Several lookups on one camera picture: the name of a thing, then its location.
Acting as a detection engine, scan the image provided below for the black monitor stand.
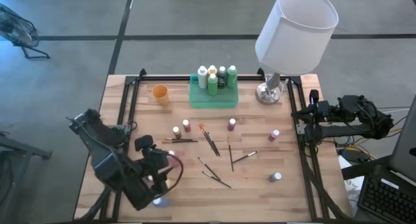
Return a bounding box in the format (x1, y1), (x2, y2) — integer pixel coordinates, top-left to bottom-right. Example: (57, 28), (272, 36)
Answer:
(341, 155), (396, 181)

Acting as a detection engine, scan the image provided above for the white paper sheet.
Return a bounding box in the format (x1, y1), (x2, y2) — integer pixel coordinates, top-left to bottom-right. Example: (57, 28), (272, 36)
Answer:
(337, 154), (367, 208)

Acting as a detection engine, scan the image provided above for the orange plastic cup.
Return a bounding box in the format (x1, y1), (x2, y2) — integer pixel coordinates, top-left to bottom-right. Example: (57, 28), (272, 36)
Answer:
(151, 84), (170, 106)

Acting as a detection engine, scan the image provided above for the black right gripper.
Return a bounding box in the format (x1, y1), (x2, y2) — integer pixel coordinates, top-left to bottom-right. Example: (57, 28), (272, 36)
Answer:
(291, 89), (332, 123)

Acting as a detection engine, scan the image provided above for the large blue paint bottle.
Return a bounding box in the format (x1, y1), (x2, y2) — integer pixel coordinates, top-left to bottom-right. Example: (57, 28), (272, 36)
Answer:
(151, 197), (170, 208)

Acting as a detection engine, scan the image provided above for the black computer keyboard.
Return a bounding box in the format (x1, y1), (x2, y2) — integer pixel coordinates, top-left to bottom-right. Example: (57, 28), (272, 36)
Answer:
(356, 173), (416, 224)

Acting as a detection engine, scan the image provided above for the large green paint bottle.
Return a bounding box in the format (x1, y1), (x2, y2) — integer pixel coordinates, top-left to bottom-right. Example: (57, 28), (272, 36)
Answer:
(226, 65), (239, 89)
(207, 73), (219, 97)

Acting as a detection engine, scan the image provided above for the black side table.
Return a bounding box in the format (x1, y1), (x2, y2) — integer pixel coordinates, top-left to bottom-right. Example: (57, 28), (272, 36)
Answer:
(0, 132), (53, 224)

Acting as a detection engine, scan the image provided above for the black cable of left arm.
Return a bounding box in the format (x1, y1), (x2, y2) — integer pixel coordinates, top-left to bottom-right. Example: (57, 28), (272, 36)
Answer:
(162, 153), (185, 195)

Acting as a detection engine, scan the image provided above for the yellow floor cable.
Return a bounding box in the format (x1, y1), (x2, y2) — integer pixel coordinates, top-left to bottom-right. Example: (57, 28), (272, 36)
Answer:
(337, 128), (404, 160)

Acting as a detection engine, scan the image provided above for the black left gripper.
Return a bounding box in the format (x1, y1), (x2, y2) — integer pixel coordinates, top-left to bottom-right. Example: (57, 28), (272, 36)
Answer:
(135, 135), (170, 189)

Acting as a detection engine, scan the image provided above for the grey computer monitor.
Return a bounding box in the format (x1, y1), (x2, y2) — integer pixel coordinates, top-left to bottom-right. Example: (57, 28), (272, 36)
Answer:
(389, 94), (416, 183)

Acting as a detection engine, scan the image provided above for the green translucent plastic tray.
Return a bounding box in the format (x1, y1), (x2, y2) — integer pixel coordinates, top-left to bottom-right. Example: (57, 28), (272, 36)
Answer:
(189, 73), (239, 109)

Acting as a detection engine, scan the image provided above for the large dark paint bottle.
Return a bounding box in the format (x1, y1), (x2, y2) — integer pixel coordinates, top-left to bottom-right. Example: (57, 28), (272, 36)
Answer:
(216, 66), (228, 90)

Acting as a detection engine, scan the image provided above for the silver table lamp white shade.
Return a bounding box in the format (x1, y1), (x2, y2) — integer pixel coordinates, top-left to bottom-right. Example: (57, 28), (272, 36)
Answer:
(254, 0), (339, 105)

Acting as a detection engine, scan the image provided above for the large red paint bottle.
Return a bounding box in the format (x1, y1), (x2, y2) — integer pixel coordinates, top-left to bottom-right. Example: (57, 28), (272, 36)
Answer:
(166, 149), (183, 169)

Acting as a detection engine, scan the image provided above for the black power adapter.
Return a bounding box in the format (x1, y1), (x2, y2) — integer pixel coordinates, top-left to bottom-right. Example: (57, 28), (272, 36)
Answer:
(341, 148), (370, 164)

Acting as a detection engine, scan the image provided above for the black floor fan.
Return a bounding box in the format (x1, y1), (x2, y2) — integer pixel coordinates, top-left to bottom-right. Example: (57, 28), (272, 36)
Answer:
(0, 3), (51, 60)

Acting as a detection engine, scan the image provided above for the large white paint bottle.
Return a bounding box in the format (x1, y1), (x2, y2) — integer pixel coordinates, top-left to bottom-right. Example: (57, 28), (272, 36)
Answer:
(197, 66), (208, 89)

